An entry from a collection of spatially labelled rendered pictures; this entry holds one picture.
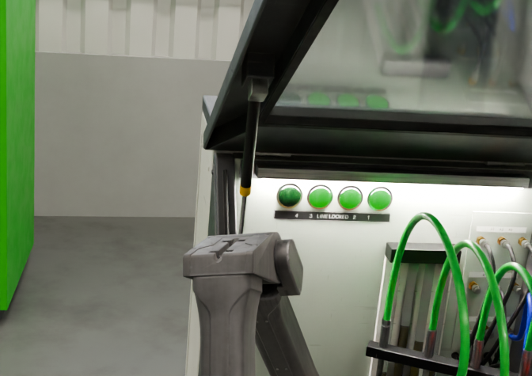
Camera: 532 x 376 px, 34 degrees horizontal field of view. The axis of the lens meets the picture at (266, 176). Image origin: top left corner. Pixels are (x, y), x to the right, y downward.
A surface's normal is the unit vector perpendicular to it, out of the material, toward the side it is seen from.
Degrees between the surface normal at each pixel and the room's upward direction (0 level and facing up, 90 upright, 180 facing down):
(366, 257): 90
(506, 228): 90
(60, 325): 0
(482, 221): 90
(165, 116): 90
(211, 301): 63
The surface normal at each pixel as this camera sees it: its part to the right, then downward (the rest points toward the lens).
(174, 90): 0.20, 0.30
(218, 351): -0.27, -0.22
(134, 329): 0.08, -0.95
